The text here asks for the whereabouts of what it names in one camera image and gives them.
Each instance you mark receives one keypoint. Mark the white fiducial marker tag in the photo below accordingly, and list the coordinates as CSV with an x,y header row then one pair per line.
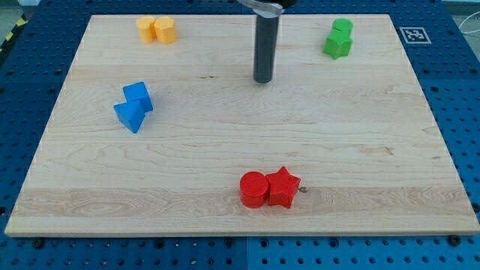
x,y
415,35

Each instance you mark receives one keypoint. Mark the blue triangle block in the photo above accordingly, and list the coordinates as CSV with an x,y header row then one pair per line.
x,y
130,114

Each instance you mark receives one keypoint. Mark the yellow hexagon block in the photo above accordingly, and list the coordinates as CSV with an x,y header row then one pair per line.
x,y
165,29

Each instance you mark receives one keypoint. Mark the green cylinder block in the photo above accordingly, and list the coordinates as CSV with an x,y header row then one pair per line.
x,y
342,26

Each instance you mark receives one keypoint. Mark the red cylinder block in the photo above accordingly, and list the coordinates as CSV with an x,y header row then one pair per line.
x,y
254,188

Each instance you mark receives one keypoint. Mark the blue cube block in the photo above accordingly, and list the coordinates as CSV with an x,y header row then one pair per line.
x,y
138,92

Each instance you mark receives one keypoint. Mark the yellow cylinder block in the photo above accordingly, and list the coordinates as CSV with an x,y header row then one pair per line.
x,y
146,29

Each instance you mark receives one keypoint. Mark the wooden board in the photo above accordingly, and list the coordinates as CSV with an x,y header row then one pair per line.
x,y
357,131

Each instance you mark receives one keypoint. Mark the red star block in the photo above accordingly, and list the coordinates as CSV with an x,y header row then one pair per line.
x,y
283,188

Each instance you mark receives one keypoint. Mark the green star block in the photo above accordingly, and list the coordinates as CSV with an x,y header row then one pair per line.
x,y
338,44

